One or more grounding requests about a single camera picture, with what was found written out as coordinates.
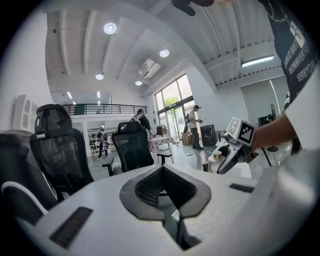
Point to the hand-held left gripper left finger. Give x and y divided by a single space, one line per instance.
105 225

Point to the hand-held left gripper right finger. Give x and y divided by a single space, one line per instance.
237 220

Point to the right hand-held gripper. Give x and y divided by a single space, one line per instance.
243 135

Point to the person's right forearm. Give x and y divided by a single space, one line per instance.
275 132

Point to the white sink basin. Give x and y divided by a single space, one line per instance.
241 170

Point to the dark washing machine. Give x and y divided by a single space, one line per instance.
208 135

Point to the cardboard box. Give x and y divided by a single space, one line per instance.
187 138

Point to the checkered cloth table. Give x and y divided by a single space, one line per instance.
162 143

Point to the glass entrance door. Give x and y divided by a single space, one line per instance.
175 105

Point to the black office chair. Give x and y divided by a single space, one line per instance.
135 147
65 155

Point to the white storage shelf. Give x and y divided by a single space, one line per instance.
93 142

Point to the white curved faucet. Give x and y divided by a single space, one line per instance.
27 193

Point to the person's light shorts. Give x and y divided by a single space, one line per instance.
307 120

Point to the tube ceiling light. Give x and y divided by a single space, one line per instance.
257 61

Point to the person's black printed t-shirt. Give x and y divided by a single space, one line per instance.
292 62

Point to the round ceiling light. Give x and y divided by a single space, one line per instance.
110 28
138 83
99 76
164 53

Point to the ceiling air vent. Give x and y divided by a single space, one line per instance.
149 68

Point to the black mezzanine railing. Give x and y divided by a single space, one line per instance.
105 109

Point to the black chair far left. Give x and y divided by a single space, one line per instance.
12 155

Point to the pale pendant tag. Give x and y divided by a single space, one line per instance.
297 33

